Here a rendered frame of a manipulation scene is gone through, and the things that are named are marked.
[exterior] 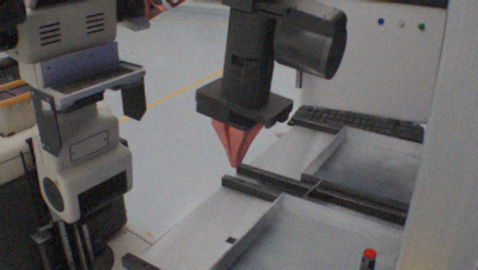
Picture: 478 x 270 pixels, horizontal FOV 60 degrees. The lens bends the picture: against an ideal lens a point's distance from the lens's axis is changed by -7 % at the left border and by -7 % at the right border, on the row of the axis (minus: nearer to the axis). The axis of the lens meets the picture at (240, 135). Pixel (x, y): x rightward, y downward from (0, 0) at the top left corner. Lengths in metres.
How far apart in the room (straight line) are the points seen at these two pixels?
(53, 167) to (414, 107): 1.06
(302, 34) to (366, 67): 0.98
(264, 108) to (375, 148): 0.62
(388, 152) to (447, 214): 0.73
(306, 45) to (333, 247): 0.41
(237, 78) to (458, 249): 0.28
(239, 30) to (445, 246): 0.29
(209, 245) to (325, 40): 0.44
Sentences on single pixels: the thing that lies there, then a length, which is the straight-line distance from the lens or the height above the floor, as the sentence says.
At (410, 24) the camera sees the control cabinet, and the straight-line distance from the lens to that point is 1.37.
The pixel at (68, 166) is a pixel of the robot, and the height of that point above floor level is 0.81.
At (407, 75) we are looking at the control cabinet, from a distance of 1.41.
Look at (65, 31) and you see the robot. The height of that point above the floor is 1.15.
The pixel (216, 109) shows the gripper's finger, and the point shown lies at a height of 1.17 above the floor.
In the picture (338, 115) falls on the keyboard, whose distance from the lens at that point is 1.38.
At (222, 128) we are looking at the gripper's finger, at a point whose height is 1.15.
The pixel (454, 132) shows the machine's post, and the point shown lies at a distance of 0.32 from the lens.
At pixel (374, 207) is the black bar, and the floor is 0.90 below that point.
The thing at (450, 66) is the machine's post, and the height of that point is 1.29.
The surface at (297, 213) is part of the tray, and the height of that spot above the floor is 0.88.
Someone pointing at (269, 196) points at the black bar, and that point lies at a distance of 0.85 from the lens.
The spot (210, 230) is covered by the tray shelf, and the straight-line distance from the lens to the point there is 0.79.
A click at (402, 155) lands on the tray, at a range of 1.07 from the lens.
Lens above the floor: 1.37
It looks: 26 degrees down
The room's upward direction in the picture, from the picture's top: straight up
